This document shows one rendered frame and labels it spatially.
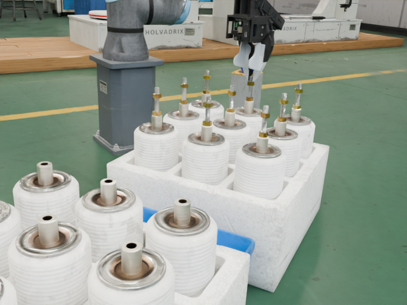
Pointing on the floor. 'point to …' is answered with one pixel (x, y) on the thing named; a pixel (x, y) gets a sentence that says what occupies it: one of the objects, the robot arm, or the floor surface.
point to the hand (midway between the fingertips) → (253, 74)
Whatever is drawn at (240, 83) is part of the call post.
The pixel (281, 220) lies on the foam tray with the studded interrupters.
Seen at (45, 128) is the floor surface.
